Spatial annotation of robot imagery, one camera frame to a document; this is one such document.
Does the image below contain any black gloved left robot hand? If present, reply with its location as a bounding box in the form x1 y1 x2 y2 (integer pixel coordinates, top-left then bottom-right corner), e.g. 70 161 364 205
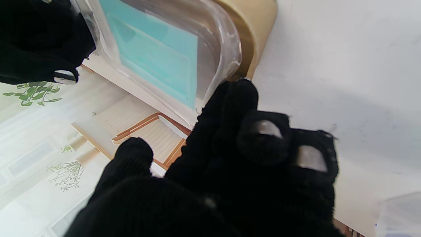
64 79 346 237

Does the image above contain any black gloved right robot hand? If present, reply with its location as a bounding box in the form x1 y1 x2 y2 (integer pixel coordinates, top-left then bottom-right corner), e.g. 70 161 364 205
0 0 96 85

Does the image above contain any clear lid with teal label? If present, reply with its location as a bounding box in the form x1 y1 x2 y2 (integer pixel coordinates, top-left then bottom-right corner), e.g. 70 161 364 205
71 0 243 127

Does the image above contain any brown paper food container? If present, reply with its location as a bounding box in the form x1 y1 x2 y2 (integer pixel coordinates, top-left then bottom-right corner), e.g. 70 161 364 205
214 0 278 82

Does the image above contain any printed room scene backdrop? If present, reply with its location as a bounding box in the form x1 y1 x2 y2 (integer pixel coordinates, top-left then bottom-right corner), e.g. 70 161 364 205
0 54 198 237

